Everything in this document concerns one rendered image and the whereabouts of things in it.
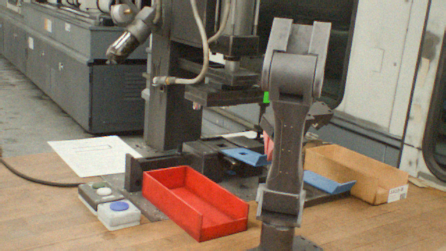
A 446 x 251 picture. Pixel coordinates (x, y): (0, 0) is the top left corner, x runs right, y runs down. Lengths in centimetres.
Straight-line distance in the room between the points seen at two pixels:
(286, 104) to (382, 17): 100
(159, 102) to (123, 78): 295
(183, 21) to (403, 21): 71
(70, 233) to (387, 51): 115
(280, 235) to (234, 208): 18
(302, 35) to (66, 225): 59
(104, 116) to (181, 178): 324
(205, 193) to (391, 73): 81
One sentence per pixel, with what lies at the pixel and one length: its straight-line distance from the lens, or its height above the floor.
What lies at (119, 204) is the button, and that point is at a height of 94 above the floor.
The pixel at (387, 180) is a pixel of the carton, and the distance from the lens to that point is 142.
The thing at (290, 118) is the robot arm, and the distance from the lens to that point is 83.
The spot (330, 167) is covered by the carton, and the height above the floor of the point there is 95.
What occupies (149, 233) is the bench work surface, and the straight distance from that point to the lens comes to 105.
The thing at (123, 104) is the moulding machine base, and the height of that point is 32.
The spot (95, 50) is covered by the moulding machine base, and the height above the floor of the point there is 78.
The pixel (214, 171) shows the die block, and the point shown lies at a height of 94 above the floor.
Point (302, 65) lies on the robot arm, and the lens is 78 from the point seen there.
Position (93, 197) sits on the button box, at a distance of 113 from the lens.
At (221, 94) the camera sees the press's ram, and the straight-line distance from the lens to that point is 124.
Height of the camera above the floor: 139
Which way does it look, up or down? 15 degrees down
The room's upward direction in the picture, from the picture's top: 5 degrees clockwise
